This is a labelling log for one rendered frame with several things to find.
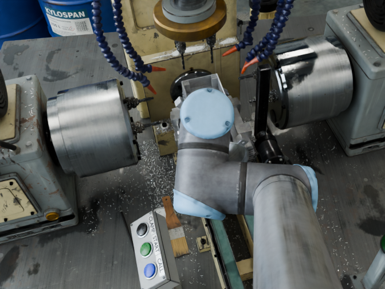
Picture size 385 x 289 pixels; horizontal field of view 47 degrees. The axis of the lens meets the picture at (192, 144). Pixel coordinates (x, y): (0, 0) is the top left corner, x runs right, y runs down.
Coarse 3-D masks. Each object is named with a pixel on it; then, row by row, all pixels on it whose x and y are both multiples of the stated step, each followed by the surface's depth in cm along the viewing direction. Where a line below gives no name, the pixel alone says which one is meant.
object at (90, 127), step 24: (72, 96) 115; (96, 96) 114; (120, 96) 114; (48, 120) 112; (72, 120) 111; (96, 120) 111; (120, 120) 112; (72, 144) 111; (96, 144) 112; (120, 144) 114; (72, 168) 117; (96, 168) 117; (120, 168) 122
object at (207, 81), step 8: (184, 80) 118; (192, 80) 118; (200, 80) 119; (208, 80) 120; (216, 80) 118; (184, 88) 116; (192, 88) 120; (200, 88) 120; (216, 88) 119; (184, 96) 118
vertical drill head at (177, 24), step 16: (160, 0) 109; (176, 0) 100; (192, 0) 100; (208, 0) 104; (160, 16) 105; (176, 16) 101; (192, 16) 101; (208, 16) 103; (224, 16) 104; (160, 32) 105; (176, 32) 101; (192, 32) 101; (208, 32) 102
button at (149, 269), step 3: (147, 264) 93; (150, 264) 93; (153, 264) 93; (147, 267) 93; (150, 267) 93; (153, 267) 92; (144, 270) 93; (147, 270) 93; (150, 270) 92; (153, 270) 92; (144, 273) 93; (147, 273) 92; (150, 273) 92; (153, 273) 92; (147, 276) 92; (150, 276) 92
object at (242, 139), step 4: (224, 88) 123; (228, 92) 123; (176, 100) 122; (180, 100) 121; (176, 104) 122; (180, 104) 122; (236, 136) 112; (240, 136) 111; (244, 136) 112; (240, 140) 111; (244, 140) 111; (248, 140) 112; (244, 144) 112
